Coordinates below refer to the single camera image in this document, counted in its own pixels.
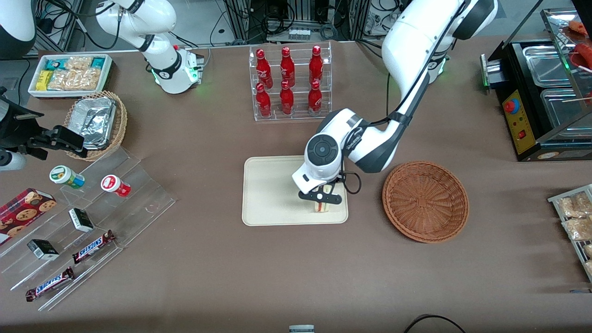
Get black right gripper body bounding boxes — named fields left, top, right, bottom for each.
left=0, top=88, right=52, bottom=160

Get triangular sandwich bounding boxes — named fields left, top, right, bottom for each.
left=314, top=184, right=334, bottom=214

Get cream plastic tray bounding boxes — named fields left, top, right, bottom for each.
left=242, top=154, right=349, bottom=227

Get brown wicker basket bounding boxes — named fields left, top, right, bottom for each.
left=382, top=160, right=469, bottom=244

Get light wicker basket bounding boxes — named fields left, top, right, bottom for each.
left=64, top=90, right=128, bottom=161

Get white plastic bin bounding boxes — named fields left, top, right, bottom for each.
left=28, top=54, right=114, bottom=99

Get green lid cup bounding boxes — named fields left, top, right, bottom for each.
left=49, top=165, right=86, bottom=190

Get clear acrylic bottle rack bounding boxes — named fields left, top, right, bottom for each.
left=249, top=42, right=333, bottom=122

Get clear cracker bag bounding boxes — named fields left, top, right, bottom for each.
left=64, top=56, right=93, bottom=71
left=47, top=68, right=101, bottom=91

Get stacked foil trays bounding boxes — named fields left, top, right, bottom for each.
left=70, top=97, right=117, bottom=150

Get red cookie box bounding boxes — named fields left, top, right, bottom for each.
left=0, top=188, right=57, bottom=247

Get red drink bottle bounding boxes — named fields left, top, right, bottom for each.
left=280, top=47, right=296, bottom=87
left=256, top=83, right=272, bottom=117
left=256, top=49, right=273, bottom=89
left=280, top=80, right=295, bottom=115
left=308, top=80, right=323, bottom=114
left=309, top=45, right=324, bottom=86

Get small black box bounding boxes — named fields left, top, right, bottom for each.
left=68, top=208, right=94, bottom=233
left=27, top=239, right=60, bottom=260

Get red lid cup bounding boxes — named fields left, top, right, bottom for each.
left=101, top=174, right=131, bottom=198

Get Snickers bar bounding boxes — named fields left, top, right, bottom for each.
left=72, top=230, right=116, bottom=264
left=25, top=267, right=75, bottom=302

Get clear acrylic stepped stand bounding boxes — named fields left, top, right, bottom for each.
left=0, top=147, right=177, bottom=311

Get black food warmer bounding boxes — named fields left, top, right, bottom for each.
left=480, top=7, right=592, bottom=162

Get clear pastry bag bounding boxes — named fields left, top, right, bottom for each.
left=562, top=216, right=592, bottom=241
left=557, top=192, right=592, bottom=219

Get steel warmer pan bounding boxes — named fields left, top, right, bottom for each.
left=540, top=88, right=592, bottom=131
left=523, top=45, right=572, bottom=87

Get red sausage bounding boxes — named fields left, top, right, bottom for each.
left=573, top=42, right=592, bottom=71

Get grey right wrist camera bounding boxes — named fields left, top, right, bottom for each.
left=0, top=150, right=26, bottom=172

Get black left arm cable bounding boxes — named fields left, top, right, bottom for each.
left=341, top=0, right=465, bottom=195

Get black cable loop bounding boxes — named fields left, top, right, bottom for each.
left=403, top=314, right=468, bottom=333

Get wire rack tray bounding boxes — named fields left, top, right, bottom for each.
left=548, top=184, right=592, bottom=283

